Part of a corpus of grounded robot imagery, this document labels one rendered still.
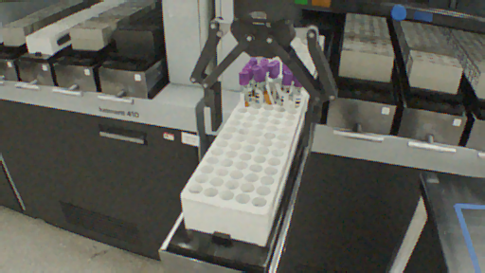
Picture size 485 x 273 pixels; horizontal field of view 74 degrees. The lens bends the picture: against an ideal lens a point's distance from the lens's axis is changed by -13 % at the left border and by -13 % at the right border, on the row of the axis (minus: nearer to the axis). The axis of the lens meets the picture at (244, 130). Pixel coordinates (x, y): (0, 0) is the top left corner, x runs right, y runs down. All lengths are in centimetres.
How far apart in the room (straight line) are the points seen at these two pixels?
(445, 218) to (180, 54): 68
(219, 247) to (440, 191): 31
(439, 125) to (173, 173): 66
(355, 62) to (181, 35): 40
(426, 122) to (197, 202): 52
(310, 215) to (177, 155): 37
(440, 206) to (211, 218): 30
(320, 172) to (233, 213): 48
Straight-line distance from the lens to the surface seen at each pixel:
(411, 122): 78
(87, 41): 104
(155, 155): 99
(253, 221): 40
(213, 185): 44
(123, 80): 91
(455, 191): 56
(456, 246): 48
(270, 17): 43
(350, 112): 77
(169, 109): 88
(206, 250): 42
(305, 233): 101
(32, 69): 112
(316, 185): 88
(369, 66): 80
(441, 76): 83
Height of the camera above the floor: 114
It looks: 33 degrees down
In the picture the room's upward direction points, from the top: straight up
